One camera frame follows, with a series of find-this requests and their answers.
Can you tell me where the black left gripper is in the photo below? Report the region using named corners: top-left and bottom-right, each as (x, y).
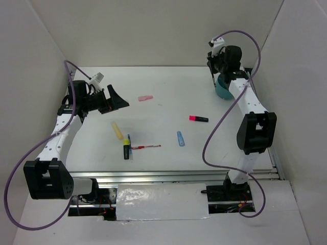
top-left (83, 84), bottom-right (129, 115)

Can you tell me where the blue gel pen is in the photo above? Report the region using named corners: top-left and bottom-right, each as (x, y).
top-left (127, 134), bottom-right (133, 160)

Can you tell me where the red gel pen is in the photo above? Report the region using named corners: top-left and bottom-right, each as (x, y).
top-left (131, 144), bottom-right (161, 150)

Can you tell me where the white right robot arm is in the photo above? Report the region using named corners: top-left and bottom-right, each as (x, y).
top-left (207, 44), bottom-right (277, 200)

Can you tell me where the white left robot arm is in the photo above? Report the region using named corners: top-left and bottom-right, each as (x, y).
top-left (23, 80), bottom-right (129, 200)

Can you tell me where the yellow pastel highlighter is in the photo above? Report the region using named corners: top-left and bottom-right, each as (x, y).
top-left (111, 121), bottom-right (124, 140)

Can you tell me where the pink pastel highlighter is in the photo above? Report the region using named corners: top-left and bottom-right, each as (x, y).
top-left (138, 95), bottom-right (153, 102)

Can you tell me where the teal round compartment container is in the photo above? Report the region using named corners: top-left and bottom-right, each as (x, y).
top-left (215, 75), bottom-right (233, 100)

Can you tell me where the black highlighter yellow cap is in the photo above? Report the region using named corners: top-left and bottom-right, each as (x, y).
top-left (123, 139), bottom-right (130, 160)

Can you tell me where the black highlighter pink cap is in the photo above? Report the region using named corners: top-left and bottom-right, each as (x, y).
top-left (189, 115), bottom-right (209, 123)

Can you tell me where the light blue pastel highlighter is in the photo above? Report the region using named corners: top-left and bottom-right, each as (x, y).
top-left (177, 131), bottom-right (185, 147)

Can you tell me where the white foil-covered board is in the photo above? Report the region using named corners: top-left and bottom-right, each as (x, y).
top-left (116, 183), bottom-right (209, 221)

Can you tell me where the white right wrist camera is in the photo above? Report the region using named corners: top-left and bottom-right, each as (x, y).
top-left (208, 37), bottom-right (225, 57)

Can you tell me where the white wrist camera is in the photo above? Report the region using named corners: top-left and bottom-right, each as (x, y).
top-left (89, 72), bottom-right (104, 86)
top-left (208, 37), bottom-right (225, 57)

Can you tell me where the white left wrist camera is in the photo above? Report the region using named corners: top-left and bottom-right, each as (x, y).
top-left (89, 72), bottom-right (104, 86)

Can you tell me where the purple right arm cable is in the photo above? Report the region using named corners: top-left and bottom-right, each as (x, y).
top-left (202, 30), bottom-right (266, 218)

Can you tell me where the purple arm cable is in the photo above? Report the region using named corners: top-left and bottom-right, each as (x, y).
top-left (202, 30), bottom-right (266, 218)
top-left (4, 60), bottom-right (92, 231)

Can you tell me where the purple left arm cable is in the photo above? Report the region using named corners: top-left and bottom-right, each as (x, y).
top-left (4, 60), bottom-right (92, 231)

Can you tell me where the aluminium table frame rail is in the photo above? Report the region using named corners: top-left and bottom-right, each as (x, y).
top-left (68, 170), bottom-right (284, 184)

